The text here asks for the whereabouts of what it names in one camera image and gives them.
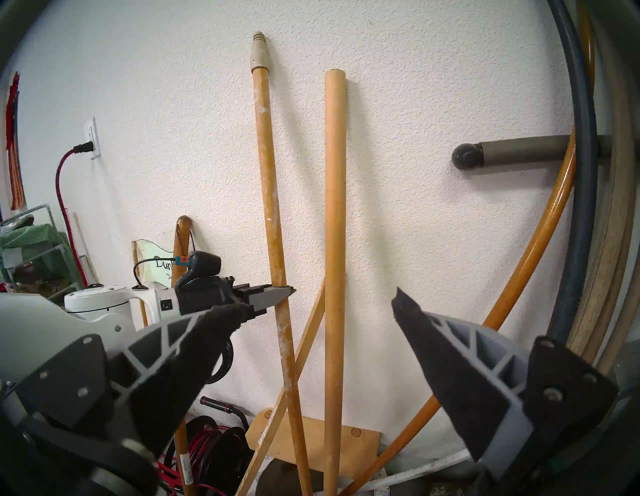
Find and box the grey wall hook bar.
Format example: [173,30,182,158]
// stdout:
[451,134,613,171]

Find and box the green checked cloth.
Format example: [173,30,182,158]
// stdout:
[0,222,76,281]

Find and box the red hanging fabric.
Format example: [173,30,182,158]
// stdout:
[4,70,27,212]

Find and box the blue shaft with grey grip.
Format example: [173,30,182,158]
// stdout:
[545,0,600,346]

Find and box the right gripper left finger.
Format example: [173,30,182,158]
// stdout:
[15,302,251,456]

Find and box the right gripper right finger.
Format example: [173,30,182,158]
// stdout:
[391,286,621,482]

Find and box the white plastic pipe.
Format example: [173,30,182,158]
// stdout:
[350,447,473,493]

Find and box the thin flat wooden slat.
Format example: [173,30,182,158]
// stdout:
[235,282,327,496]

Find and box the glossy orange rake handle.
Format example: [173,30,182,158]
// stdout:
[340,0,597,496]

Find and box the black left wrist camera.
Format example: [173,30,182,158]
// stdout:
[175,250,222,286]

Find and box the paint-speckled pole with threaded tip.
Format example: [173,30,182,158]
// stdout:
[250,31,315,496]

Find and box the small plywood board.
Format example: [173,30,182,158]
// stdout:
[245,409,381,481]

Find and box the green Dunbar Drive sign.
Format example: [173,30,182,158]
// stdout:
[136,239,176,288]

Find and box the thick plain wooden dowel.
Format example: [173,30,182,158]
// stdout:
[322,69,348,496]

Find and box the grey metal shoe rack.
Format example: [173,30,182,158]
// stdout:
[0,204,86,296]

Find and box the white wall outlet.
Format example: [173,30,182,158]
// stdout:
[85,116,102,161]

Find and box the black extension cord reel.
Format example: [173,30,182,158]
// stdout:
[160,395,253,496]

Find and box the dark wooden stick with cord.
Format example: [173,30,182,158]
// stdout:
[170,215,198,496]

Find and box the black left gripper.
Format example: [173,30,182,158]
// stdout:
[176,275,297,321]

